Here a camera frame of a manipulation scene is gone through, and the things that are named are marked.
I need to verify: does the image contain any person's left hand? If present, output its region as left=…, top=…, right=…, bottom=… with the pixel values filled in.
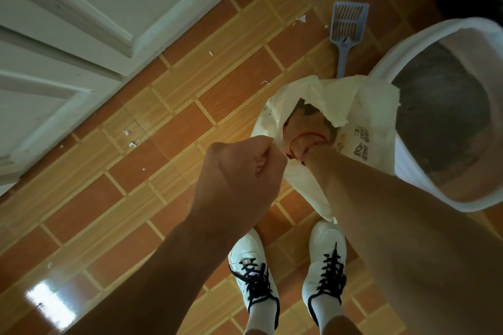
left=196, top=135, right=288, bottom=245

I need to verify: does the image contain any person's right hand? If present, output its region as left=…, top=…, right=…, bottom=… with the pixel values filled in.
left=282, top=105, right=338, bottom=148

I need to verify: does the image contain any white yellow cat litter bag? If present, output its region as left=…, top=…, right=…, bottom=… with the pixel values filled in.
left=250, top=74, right=401, bottom=222

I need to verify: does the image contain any grey plastic litter scoop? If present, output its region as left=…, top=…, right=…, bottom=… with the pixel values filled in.
left=329, top=1, right=370, bottom=80

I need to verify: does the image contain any white pink cat litter box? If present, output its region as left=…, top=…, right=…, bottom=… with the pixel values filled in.
left=369, top=16, right=503, bottom=214

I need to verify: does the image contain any grey cat litter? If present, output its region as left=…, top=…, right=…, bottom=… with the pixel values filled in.
left=392, top=42, right=494, bottom=175

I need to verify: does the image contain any person's left forearm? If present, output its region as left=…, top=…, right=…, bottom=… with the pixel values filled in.
left=67, top=225, right=236, bottom=335

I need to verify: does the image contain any person's right forearm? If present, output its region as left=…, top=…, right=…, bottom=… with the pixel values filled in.
left=302, top=146, right=503, bottom=335

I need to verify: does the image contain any person's white left sneaker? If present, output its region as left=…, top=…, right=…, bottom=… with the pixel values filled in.
left=227, top=228, right=280, bottom=330

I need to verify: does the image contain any person's white sneaker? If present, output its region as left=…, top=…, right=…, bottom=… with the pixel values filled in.
left=301, top=220, right=348, bottom=326
left=227, top=228, right=280, bottom=330

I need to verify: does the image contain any person's white right sneaker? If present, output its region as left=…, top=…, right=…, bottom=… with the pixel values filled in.
left=301, top=220, right=348, bottom=326

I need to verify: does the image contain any person's white left sock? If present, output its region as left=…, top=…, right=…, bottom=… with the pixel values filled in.
left=244, top=299, right=278, bottom=335

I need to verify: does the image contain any person's white sock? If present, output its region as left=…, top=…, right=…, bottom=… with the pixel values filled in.
left=244, top=299, right=278, bottom=335
left=310, top=294, right=345, bottom=333

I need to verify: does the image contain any person's white right sock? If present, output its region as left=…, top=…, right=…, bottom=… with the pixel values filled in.
left=310, top=294, right=345, bottom=333

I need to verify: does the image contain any person's right leg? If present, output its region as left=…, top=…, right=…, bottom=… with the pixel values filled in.
left=321, top=315, right=363, bottom=335

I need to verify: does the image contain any white wooden cabinet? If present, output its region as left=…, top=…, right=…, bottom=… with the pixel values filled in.
left=0, top=0, right=276, bottom=195

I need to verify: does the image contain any red string bracelet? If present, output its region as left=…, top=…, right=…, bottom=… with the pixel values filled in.
left=289, top=131, right=330, bottom=162

